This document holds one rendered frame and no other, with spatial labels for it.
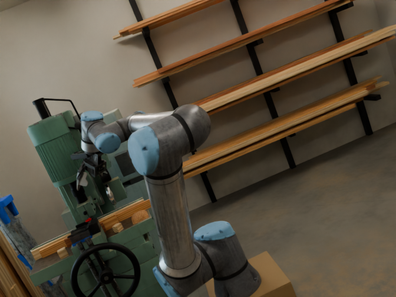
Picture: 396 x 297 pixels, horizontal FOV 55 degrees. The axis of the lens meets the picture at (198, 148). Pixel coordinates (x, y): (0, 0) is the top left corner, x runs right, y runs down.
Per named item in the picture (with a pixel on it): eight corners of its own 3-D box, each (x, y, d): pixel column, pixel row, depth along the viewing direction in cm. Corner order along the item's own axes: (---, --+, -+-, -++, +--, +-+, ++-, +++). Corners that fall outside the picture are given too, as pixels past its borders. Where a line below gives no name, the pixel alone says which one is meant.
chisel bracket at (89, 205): (83, 223, 184) (76, 207, 182) (84, 215, 197) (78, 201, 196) (98, 216, 185) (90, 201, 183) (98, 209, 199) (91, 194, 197)
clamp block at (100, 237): (78, 267, 165) (69, 249, 163) (80, 255, 178) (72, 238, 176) (110, 251, 167) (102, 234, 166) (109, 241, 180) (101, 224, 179)
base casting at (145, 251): (69, 300, 175) (60, 283, 173) (76, 253, 230) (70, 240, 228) (157, 256, 183) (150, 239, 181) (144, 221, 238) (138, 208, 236)
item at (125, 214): (42, 258, 185) (39, 251, 184) (43, 257, 187) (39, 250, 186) (158, 203, 196) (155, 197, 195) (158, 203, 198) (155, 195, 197)
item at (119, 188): (112, 204, 206) (103, 185, 204) (112, 201, 213) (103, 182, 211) (128, 197, 208) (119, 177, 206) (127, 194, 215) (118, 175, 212)
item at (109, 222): (77, 244, 185) (72, 234, 183) (78, 243, 186) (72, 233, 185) (119, 224, 189) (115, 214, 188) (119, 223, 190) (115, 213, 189)
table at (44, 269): (30, 297, 161) (23, 286, 160) (41, 268, 190) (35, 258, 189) (159, 234, 172) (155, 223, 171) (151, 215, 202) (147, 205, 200)
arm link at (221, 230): (254, 258, 143) (236, 218, 141) (218, 284, 136) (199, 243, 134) (233, 251, 157) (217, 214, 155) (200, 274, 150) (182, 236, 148)
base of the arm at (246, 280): (249, 267, 160) (240, 246, 158) (269, 284, 141) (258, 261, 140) (210, 290, 156) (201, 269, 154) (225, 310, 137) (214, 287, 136)
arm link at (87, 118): (86, 120, 149) (76, 109, 155) (86, 147, 155) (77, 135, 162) (108, 116, 154) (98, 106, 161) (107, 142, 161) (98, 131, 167)
